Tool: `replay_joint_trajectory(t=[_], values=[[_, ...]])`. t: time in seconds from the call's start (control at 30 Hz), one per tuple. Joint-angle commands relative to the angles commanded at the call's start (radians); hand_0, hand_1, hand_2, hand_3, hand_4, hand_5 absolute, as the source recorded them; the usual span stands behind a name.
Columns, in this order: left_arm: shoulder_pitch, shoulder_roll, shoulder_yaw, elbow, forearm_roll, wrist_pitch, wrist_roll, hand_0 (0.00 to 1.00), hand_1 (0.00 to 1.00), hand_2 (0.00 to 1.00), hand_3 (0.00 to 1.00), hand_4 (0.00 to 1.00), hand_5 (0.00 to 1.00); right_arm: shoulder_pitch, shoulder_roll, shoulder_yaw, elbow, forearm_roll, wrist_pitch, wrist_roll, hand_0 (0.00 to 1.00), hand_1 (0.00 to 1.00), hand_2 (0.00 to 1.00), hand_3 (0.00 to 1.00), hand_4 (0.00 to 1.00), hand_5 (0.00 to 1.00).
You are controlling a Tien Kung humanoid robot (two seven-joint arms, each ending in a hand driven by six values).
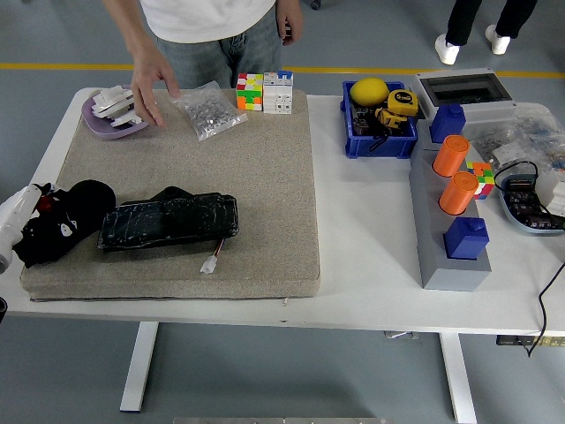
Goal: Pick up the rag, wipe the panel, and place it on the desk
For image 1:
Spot white plastic bracket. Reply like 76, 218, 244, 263
109, 109, 145, 129

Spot white table leg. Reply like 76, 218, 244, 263
439, 331, 478, 424
119, 321, 159, 413

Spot person's right hand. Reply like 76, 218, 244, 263
131, 48, 182, 129

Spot person's left hand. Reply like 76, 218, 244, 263
276, 4, 305, 47

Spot orange cylinder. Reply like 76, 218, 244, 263
432, 134, 471, 178
438, 170, 478, 216

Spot grey block holder base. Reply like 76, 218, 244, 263
408, 118, 493, 292

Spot black strap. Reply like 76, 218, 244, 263
369, 131, 390, 154

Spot purple tray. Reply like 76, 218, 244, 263
81, 84, 151, 140

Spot thin black cable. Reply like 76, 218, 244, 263
493, 160, 540, 192

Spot blue-grey tray of electronics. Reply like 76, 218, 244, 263
498, 173, 565, 237

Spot yellow ball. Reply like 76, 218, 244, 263
350, 77, 390, 106

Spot blue plastic bin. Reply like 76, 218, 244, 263
339, 79, 419, 160

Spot person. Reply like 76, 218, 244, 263
434, 0, 539, 66
139, 0, 284, 89

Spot clear bag of screws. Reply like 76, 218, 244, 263
169, 79, 248, 142

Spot grey-brown mat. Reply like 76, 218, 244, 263
19, 87, 322, 303

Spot black display panel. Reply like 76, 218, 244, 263
96, 185, 241, 253

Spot clear bag of small parts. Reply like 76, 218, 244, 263
511, 103, 565, 174
463, 123, 531, 165

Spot white and blue block cube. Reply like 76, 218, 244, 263
262, 69, 295, 116

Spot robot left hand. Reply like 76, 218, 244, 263
0, 182, 79, 256

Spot blue square block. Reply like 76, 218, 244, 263
430, 103, 466, 145
443, 216, 490, 261

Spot white connector with red wire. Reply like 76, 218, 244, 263
199, 238, 227, 274

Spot large multicoloured puzzle cube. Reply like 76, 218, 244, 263
236, 72, 265, 111

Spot black power cord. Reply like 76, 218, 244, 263
526, 260, 565, 359

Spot grey electrical enclosure box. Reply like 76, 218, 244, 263
409, 67, 517, 129

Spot stacked white plastic plates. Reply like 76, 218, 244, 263
91, 86, 135, 119

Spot black power strip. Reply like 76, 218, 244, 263
495, 335, 565, 348

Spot yellow and black tool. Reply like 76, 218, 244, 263
373, 107, 407, 132

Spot small multicoloured puzzle cube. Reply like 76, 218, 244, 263
465, 161, 493, 201

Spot yellow round tape measure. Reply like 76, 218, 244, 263
387, 88, 418, 118

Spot translucent white plastic box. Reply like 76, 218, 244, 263
533, 170, 565, 217

